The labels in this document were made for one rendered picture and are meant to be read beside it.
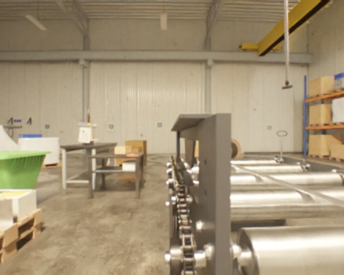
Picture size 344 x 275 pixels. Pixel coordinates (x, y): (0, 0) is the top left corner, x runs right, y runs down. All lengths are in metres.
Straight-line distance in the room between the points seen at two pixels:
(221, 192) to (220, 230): 0.06
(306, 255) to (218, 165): 0.26
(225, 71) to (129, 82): 6.03
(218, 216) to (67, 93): 12.71
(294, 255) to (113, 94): 11.58
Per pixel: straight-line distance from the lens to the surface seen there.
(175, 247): 0.42
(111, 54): 11.86
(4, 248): 2.33
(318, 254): 0.49
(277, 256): 0.45
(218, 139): 0.29
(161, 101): 11.17
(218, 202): 0.31
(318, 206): 0.85
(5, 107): 15.07
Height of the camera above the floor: 1.12
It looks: 1 degrees down
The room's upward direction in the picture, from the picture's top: straight up
